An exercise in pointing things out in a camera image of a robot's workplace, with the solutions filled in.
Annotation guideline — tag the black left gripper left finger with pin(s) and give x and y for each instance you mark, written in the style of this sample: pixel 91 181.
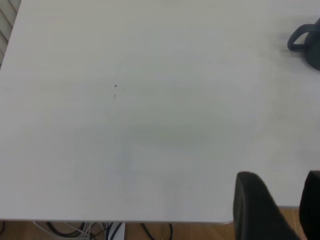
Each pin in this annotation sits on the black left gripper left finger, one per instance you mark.
pixel 255 212

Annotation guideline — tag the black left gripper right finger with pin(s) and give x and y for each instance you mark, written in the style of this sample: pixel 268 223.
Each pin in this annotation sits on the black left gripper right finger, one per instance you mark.
pixel 312 207

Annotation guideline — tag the dark grey ceramic mug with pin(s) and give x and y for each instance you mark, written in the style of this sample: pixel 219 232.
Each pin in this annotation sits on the dark grey ceramic mug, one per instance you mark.
pixel 311 45

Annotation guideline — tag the white power strip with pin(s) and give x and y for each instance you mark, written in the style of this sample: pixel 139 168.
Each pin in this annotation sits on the white power strip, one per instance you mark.
pixel 120 233

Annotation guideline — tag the white slatted blind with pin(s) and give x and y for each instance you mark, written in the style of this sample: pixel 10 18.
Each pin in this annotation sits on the white slatted blind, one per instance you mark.
pixel 5 25

